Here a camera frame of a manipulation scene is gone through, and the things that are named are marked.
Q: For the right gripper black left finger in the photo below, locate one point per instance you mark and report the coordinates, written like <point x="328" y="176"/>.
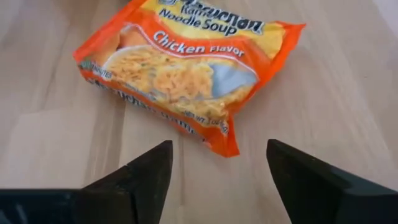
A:
<point x="124" y="202"/>

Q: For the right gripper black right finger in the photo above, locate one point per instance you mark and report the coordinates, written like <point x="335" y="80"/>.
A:
<point x="311" y="202"/>

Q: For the orange chicken ramen pack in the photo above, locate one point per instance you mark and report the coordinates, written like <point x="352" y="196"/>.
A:
<point x="186" y="77"/>

